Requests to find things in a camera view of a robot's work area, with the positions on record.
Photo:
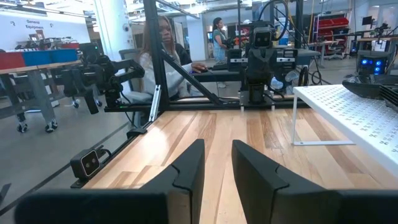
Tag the red bin storage rack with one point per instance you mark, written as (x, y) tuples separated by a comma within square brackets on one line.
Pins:
[(332, 23)]

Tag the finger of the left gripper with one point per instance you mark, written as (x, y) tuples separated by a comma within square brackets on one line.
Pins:
[(269, 70), (255, 70)]

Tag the other station black robot arm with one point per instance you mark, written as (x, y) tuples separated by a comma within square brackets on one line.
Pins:
[(102, 71)]

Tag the black computer with blue lights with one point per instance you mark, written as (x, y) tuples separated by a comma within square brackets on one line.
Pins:
[(371, 62)]

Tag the small black depth camera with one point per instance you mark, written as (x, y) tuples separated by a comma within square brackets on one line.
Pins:
[(87, 163)]

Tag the grey rolling workbench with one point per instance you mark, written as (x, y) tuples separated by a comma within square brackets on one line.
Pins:
[(37, 81)]

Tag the black office desk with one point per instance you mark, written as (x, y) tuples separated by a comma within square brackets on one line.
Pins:
[(224, 74)]

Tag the person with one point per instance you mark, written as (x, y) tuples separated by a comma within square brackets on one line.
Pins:
[(219, 40), (161, 71)]

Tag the blue storage bin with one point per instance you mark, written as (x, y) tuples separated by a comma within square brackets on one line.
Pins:
[(46, 57)]

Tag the white small table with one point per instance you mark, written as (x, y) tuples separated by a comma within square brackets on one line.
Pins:
[(357, 124)]

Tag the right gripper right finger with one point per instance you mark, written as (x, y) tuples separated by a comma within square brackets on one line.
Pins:
[(264, 193)]

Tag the red storage bin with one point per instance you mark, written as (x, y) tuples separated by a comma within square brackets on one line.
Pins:
[(11, 60)]

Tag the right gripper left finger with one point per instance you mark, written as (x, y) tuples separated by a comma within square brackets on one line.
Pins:
[(183, 186)]

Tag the oval leaf black plate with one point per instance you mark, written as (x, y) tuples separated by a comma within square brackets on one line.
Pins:
[(363, 88)]

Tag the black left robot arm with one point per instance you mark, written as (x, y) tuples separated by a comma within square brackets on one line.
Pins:
[(256, 93)]

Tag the grey office chair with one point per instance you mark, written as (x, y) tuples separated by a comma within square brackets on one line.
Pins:
[(136, 96)]

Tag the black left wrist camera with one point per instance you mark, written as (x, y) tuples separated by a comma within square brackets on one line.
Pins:
[(262, 39)]

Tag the silver aluminium bracket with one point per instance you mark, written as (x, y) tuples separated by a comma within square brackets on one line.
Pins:
[(155, 102)]

